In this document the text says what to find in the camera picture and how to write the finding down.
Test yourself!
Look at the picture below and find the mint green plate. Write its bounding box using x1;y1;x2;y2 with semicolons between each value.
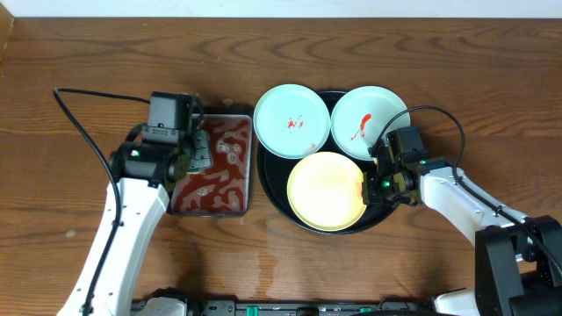
331;86;407;161
254;84;331;159

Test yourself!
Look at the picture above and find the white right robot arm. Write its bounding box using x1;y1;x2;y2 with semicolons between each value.
363;145;561;316

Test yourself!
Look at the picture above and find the green yellow sponge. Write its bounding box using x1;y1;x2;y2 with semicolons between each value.
187;166;212;174

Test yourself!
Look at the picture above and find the white rectangular wash tray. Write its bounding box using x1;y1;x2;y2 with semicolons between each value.
169;107;253;217

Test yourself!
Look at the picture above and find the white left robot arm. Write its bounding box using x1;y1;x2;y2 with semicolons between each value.
60;125;212;316

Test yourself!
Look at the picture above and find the yellow plate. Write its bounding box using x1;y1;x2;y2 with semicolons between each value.
287;152;366;233

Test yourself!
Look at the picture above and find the round black tray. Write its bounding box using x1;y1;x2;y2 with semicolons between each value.
256;90;399;235

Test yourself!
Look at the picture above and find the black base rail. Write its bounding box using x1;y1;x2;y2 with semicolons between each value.
131;298;436;316

